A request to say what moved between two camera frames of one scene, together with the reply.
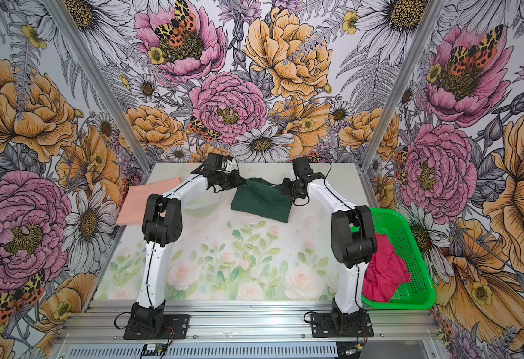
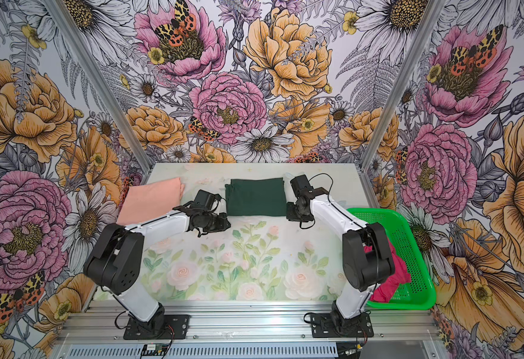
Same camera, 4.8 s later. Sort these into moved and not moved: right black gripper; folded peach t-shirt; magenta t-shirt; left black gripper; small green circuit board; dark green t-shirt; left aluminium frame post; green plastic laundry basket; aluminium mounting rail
Moved: right black gripper; dark green t-shirt; left black gripper
Not moved: green plastic laundry basket; folded peach t-shirt; aluminium mounting rail; magenta t-shirt; left aluminium frame post; small green circuit board
